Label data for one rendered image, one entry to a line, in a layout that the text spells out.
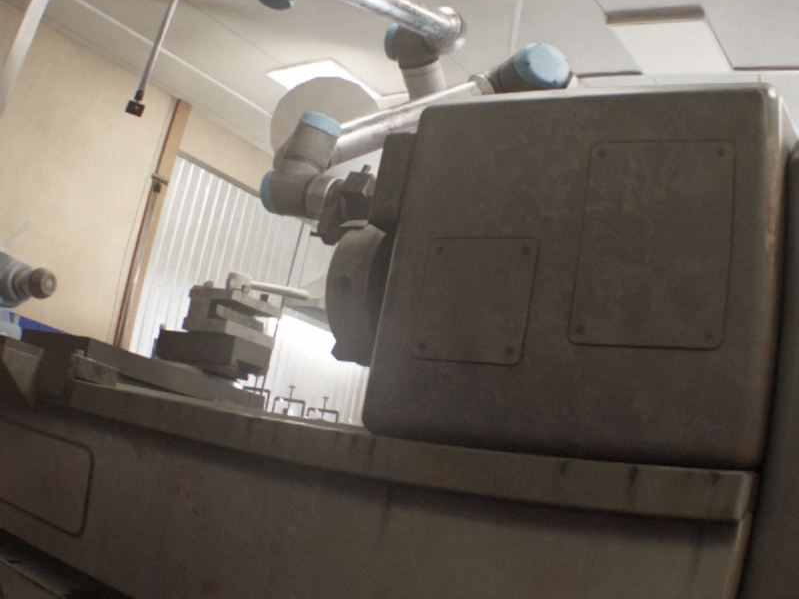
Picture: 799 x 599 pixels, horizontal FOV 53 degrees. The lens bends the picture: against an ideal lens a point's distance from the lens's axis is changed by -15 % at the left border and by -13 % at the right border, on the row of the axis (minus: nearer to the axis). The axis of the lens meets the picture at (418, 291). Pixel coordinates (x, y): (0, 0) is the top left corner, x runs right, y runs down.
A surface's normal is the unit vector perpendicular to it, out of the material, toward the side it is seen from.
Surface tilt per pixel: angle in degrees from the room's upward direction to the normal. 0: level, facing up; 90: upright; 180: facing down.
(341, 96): 94
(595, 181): 90
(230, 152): 90
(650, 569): 90
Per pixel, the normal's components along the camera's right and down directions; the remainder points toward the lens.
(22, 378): 0.82, 0.02
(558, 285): -0.54, -0.28
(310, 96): -0.13, -0.12
